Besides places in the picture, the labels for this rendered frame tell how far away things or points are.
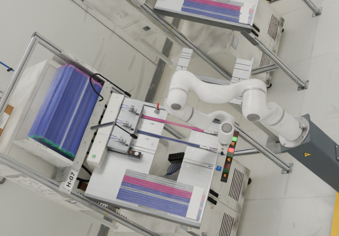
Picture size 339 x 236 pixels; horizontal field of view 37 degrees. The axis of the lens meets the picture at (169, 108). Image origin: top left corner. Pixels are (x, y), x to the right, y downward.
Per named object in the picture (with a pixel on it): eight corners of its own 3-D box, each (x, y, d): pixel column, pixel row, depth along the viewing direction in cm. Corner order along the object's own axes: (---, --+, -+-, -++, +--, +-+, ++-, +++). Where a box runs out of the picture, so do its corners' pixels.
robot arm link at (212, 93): (263, 115, 263) (265, 90, 272) (268, 101, 253) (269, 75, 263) (167, 102, 266) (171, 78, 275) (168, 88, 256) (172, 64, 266)
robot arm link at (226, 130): (219, 128, 299) (216, 142, 294) (221, 118, 287) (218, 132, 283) (233, 131, 297) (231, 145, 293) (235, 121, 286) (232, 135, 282)
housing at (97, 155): (126, 105, 339) (124, 95, 327) (102, 172, 318) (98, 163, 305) (115, 102, 341) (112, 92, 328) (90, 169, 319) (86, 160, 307)
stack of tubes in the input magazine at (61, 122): (103, 84, 320) (69, 61, 306) (74, 158, 297) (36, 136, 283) (92, 89, 329) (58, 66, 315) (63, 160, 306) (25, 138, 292)
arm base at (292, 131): (308, 112, 281) (289, 95, 271) (310, 141, 269) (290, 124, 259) (279, 124, 292) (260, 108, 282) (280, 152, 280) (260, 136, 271)
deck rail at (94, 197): (200, 226, 299) (200, 223, 293) (199, 229, 298) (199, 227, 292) (86, 195, 310) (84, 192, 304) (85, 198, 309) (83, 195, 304)
